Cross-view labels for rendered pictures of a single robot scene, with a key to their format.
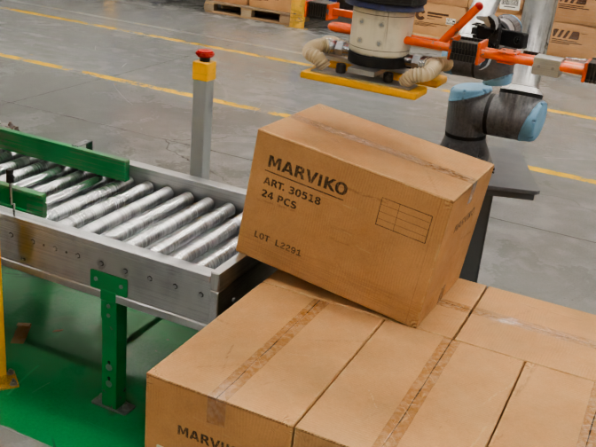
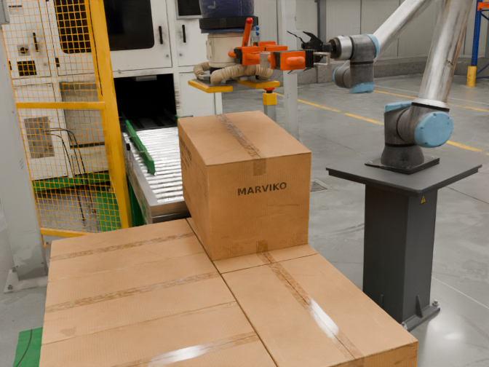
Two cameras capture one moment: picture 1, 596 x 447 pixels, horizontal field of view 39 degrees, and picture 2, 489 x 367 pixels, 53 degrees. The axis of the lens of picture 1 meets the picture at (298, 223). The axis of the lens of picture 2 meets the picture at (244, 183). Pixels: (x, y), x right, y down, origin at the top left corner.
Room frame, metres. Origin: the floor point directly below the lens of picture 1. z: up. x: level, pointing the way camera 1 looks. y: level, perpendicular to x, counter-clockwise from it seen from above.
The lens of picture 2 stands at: (1.09, -1.72, 1.39)
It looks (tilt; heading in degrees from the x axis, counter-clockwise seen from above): 18 degrees down; 49
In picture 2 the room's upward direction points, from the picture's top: 3 degrees counter-clockwise
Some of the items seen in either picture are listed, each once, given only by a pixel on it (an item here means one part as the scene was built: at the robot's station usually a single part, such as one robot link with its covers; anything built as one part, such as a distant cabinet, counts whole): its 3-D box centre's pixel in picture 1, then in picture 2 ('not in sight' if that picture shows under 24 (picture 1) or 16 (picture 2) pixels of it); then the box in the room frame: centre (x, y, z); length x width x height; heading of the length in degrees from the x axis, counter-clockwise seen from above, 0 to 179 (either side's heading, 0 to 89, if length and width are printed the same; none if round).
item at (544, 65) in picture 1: (547, 66); (272, 60); (2.21, -0.61, 1.28); 0.07 x 0.07 x 0.04; 66
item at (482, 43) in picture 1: (467, 49); (249, 54); (2.29, -0.41, 1.29); 0.10 x 0.08 x 0.06; 156
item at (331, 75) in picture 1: (364, 76); (208, 81); (2.31, -0.14, 1.19); 0.34 x 0.10 x 0.05; 66
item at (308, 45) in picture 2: (489, 35); (319, 49); (2.55, -0.51, 1.29); 0.12 x 0.09 x 0.08; 156
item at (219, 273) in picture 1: (270, 242); (220, 199); (2.51, 0.08, 0.58); 0.70 x 0.03 x 0.06; 156
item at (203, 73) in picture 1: (199, 184); (272, 172); (3.19, 0.41, 0.50); 0.07 x 0.07 x 1.00; 66
